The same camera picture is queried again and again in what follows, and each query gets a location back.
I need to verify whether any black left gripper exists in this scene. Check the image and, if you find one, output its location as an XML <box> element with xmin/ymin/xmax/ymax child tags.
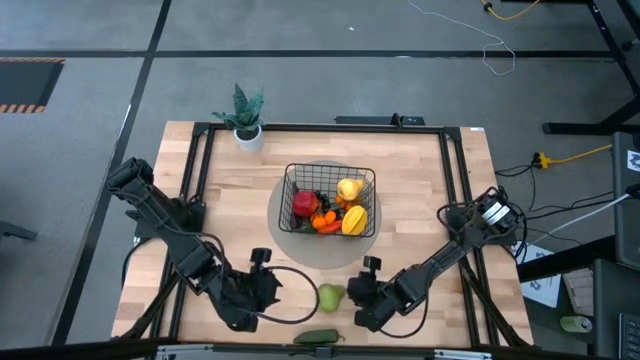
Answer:
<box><xmin>217</xmin><ymin>272</ymin><xmax>284</xmax><ymax>334</ymax></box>

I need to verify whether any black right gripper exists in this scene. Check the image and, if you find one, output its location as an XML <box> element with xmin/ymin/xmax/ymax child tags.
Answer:
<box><xmin>348</xmin><ymin>277</ymin><xmax>401</xmax><ymax>334</ymax></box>

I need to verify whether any green toy pear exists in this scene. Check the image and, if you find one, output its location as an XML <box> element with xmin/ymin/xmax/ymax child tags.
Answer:
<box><xmin>317</xmin><ymin>282</ymin><xmax>347</xmax><ymax>315</ymax></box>

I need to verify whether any yellow toy starfruit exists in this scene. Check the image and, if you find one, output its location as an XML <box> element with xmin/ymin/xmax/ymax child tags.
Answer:
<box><xmin>341</xmin><ymin>204</ymin><xmax>369</xmax><ymax>236</ymax></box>

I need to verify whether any red toy apple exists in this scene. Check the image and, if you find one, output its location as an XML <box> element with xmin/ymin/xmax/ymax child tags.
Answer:
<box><xmin>292</xmin><ymin>190</ymin><xmax>320</xmax><ymax>218</ymax></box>

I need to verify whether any yellow toy pear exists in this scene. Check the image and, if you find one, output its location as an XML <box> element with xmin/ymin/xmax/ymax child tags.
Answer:
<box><xmin>336</xmin><ymin>177</ymin><xmax>365</xmax><ymax>202</ymax></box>

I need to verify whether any round grey mat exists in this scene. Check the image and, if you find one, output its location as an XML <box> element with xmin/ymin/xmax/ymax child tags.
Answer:
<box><xmin>267</xmin><ymin>159</ymin><xmax>382</xmax><ymax>271</ymax></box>

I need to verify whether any green toy pepper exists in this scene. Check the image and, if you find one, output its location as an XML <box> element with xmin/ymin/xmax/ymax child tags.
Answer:
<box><xmin>292</xmin><ymin>328</ymin><xmax>346</xmax><ymax>346</ymax></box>

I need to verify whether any white printed paper sheet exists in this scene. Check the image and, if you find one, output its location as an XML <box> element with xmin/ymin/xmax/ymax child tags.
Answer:
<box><xmin>519</xmin><ymin>243</ymin><xmax>564</xmax><ymax>309</ymax></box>

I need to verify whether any snake plant in white pot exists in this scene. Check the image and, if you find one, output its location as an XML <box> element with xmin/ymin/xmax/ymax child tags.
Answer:
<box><xmin>211</xmin><ymin>82</ymin><xmax>266</xmax><ymax>154</ymax></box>

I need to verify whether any black desk edge bar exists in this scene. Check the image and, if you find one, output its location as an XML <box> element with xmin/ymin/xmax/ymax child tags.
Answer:
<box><xmin>517</xmin><ymin>234</ymin><xmax>616</xmax><ymax>284</ymax></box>

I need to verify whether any green drink can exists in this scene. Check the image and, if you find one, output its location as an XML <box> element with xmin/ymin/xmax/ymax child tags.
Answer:
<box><xmin>559</xmin><ymin>315</ymin><xmax>594</xmax><ymax>334</ymax></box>

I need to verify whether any brown cardboard piece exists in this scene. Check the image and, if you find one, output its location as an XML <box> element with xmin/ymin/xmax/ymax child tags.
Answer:
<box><xmin>563</xmin><ymin>268</ymin><xmax>596</xmax><ymax>317</ymax></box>

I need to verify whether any black cabinet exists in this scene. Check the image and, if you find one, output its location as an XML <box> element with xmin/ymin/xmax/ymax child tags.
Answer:
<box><xmin>592</xmin><ymin>258</ymin><xmax>640</xmax><ymax>360</ymax></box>

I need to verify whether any black furniture foot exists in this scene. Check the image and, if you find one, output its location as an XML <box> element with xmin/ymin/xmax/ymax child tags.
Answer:
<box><xmin>0</xmin><ymin>219</ymin><xmax>39</xmax><ymax>241</ymax></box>

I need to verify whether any black keyboard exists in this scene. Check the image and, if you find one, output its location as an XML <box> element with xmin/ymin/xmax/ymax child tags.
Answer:
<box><xmin>618</xmin><ymin>312</ymin><xmax>640</xmax><ymax>359</ymax></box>

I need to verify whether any black computer tower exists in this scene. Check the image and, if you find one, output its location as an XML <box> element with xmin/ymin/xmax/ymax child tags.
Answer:
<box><xmin>610</xmin><ymin>130</ymin><xmax>640</xmax><ymax>271</ymax></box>

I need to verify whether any black hazard-striped floor mat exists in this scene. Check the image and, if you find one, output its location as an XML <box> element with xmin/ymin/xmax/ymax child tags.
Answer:
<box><xmin>0</xmin><ymin>57</ymin><xmax>66</xmax><ymax>115</ymax></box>

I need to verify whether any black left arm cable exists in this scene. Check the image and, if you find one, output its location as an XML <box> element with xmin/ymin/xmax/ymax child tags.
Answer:
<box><xmin>257</xmin><ymin>265</ymin><xmax>321</xmax><ymax>325</ymax></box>

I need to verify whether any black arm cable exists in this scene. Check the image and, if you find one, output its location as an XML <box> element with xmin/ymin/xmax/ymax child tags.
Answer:
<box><xmin>257</xmin><ymin>265</ymin><xmax>321</xmax><ymax>325</ymax></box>
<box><xmin>377</xmin><ymin>294</ymin><xmax>429</xmax><ymax>340</ymax></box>

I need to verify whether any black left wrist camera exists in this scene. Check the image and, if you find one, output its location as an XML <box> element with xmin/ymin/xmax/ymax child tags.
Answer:
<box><xmin>249</xmin><ymin>247</ymin><xmax>274</xmax><ymax>275</ymax></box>

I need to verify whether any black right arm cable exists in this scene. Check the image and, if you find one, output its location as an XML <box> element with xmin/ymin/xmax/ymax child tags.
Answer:
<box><xmin>377</xmin><ymin>294</ymin><xmax>429</xmax><ymax>340</ymax></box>

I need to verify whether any silver metal bracket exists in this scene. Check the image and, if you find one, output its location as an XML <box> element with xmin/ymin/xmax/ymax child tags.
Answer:
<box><xmin>154</xmin><ymin>343</ymin><xmax>215</xmax><ymax>360</ymax></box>
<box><xmin>433</xmin><ymin>348</ymin><xmax>494</xmax><ymax>360</ymax></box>

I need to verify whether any black wire basket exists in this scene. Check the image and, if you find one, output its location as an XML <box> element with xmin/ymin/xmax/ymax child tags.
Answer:
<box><xmin>277</xmin><ymin>163</ymin><xmax>377</xmax><ymax>239</ymax></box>

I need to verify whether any black aluminium table frame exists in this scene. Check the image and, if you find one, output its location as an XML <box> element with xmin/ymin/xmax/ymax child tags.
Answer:
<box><xmin>112</xmin><ymin>120</ymin><xmax>534</xmax><ymax>351</ymax></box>

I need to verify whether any yellow extension cord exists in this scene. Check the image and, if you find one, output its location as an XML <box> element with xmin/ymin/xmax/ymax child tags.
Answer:
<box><xmin>532</xmin><ymin>143</ymin><xmax>614</xmax><ymax>170</ymax></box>

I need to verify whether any thick white cable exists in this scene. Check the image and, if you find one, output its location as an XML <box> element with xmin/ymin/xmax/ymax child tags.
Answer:
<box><xmin>542</xmin><ymin>192</ymin><xmax>632</xmax><ymax>239</ymax></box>

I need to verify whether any black desk leg frame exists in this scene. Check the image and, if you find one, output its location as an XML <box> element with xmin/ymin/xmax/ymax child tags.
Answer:
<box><xmin>542</xmin><ymin>0</ymin><xmax>640</xmax><ymax>136</ymax></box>

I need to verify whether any thin white floor cable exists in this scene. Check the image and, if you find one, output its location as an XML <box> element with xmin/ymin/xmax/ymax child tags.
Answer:
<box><xmin>407</xmin><ymin>0</ymin><xmax>517</xmax><ymax>77</ymax></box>

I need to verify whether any yellow cable with black plug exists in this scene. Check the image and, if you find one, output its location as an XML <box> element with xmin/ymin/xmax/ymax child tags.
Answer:
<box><xmin>479</xmin><ymin>0</ymin><xmax>542</xmax><ymax>22</ymax></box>

